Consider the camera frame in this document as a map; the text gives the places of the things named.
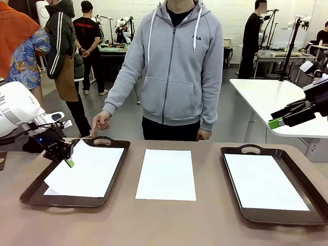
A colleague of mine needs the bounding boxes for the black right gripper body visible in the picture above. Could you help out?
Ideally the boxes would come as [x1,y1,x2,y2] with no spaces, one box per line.
[304,84,328,116]

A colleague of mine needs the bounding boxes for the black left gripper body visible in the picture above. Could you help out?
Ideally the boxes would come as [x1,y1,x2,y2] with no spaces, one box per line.
[33,127,75,156]

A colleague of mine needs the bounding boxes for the person's right forearm grey sleeve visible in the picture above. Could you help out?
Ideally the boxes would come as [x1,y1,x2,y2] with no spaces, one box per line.
[104,74,138,118]

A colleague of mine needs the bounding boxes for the person's left forearm grey sleeve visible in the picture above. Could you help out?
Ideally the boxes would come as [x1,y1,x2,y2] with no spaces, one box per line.
[199,74,224,131]

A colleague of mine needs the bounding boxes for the person's right hand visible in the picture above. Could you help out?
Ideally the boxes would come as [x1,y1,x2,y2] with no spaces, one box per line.
[89,111,112,137]

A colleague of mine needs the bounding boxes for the person's left hand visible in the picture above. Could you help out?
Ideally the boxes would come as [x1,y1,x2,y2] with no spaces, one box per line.
[196,128,212,141]

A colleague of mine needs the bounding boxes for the black bag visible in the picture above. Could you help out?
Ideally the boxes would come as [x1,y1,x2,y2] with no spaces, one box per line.
[22,143,45,154]

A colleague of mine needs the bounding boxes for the white rounded table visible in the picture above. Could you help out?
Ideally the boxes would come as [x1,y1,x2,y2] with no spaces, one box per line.
[229,78,328,144]

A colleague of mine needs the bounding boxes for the brown plastic serving tray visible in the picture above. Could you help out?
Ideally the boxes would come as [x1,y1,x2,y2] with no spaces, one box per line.
[220,143,328,228]
[19,135,131,209]

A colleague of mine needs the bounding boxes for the brown wooden object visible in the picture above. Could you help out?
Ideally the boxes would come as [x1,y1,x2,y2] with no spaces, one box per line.
[0,151,8,172]

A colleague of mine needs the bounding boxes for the grey workbench table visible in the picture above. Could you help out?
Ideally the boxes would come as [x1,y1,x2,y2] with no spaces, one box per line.
[253,48,317,80]

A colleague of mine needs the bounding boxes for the black tripod pole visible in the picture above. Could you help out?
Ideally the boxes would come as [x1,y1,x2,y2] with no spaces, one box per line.
[278,16,304,82]

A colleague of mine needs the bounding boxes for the seated person in black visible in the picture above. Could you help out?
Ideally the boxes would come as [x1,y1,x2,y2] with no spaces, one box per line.
[315,22,328,48]

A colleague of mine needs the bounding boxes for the standing person in black clothes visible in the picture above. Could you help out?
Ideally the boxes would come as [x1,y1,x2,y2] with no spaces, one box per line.
[237,0,267,79]

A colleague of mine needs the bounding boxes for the black backpack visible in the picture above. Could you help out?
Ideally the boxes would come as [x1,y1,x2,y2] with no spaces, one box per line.
[222,48,233,69]

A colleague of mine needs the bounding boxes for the person in dark striped jacket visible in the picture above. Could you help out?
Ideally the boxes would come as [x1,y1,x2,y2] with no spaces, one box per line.
[45,0,92,139]

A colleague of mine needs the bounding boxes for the black trousers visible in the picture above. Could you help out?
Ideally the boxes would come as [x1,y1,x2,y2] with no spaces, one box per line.
[141,116,203,141]

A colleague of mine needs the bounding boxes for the person in black printed t-shirt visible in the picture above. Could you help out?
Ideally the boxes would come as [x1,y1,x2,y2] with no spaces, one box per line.
[73,0,109,96]

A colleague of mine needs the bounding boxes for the orange cloth garment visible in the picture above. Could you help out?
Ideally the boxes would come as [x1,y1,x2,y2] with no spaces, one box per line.
[0,0,42,79]

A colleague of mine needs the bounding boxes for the grey zip hoodie torso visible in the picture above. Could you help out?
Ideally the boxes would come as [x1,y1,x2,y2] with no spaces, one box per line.
[104,0,225,131]

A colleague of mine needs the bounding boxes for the white rounded plastic shell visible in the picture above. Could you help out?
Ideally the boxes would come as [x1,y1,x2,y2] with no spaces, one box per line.
[35,0,49,26]

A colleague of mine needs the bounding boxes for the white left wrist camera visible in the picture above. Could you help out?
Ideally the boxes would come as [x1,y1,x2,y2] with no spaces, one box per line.
[50,112,73,128]

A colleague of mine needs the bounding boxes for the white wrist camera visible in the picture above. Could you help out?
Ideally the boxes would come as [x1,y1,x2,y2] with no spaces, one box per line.
[299,60,328,85]
[50,112,73,128]

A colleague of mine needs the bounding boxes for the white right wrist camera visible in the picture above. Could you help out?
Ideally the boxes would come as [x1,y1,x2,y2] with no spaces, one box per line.
[299,60,328,85]

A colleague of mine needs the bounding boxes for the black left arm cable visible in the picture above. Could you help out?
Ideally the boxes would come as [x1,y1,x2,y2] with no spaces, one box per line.
[0,122,62,147]

